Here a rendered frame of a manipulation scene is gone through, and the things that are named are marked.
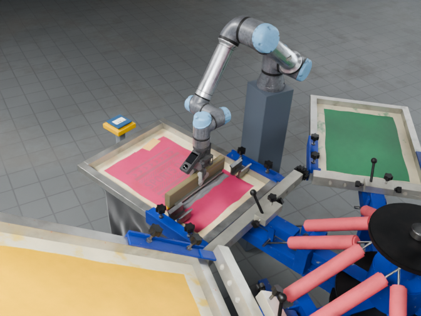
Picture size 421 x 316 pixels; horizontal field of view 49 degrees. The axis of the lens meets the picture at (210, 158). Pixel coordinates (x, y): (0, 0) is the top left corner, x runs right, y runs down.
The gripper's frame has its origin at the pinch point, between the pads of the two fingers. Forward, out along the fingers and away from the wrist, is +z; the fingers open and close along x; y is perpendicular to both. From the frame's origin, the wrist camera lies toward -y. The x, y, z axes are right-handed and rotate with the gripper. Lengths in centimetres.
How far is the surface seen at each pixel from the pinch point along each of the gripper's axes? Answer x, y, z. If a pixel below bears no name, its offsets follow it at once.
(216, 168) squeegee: -1.5, 13.0, -1.9
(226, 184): -7.7, 13.6, 4.5
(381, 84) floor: 34, 356, 91
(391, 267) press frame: -90, -3, -15
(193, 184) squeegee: -1.4, -3.1, -1.4
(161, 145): 36.4, 14.5, 4.2
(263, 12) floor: 256, 446, 87
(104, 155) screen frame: 47.6, -14.0, 1.3
